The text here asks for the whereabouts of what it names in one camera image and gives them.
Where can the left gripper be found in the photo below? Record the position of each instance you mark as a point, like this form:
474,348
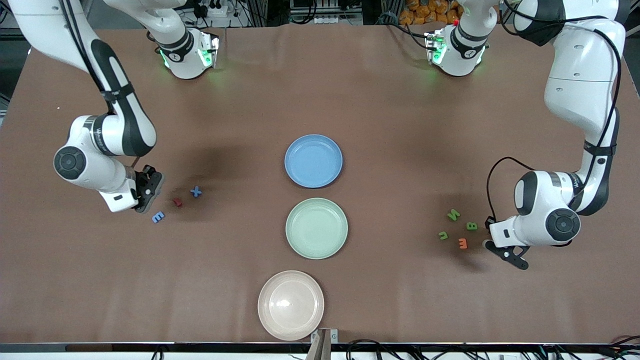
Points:
487,224

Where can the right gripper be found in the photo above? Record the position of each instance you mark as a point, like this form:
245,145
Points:
148,186

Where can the blue foam letter E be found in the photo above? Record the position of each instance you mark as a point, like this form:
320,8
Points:
158,217

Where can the green foam letter B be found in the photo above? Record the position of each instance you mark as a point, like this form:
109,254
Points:
471,226

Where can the blue foam letter X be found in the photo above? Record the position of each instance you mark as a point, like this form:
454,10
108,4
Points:
196,191

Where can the green foam letter N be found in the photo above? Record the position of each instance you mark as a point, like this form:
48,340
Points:
453,215

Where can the green foam letter U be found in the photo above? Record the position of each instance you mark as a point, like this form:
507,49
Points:
443,237

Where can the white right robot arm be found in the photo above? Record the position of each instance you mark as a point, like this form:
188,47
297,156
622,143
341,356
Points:
82,170

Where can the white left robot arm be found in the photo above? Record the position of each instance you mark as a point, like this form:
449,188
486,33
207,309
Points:
580,75

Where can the red foam letter I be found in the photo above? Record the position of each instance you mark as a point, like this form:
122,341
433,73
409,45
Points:
177,202

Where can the orange foam letter E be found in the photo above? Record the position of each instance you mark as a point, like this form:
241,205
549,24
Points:
463,243

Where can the brown table cover sheet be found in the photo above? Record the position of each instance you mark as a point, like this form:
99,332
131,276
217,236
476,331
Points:
400,300

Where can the blue plate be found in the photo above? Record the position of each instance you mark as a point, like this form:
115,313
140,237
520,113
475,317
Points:
313,161

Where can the green plate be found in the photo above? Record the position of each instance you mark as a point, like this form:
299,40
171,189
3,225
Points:
316,228

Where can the beige plate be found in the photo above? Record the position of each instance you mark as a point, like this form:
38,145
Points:
290,305

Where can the white power strip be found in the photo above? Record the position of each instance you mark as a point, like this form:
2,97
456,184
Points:
330,20
215,11

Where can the orange net bag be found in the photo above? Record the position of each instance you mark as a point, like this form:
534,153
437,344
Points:
425,12

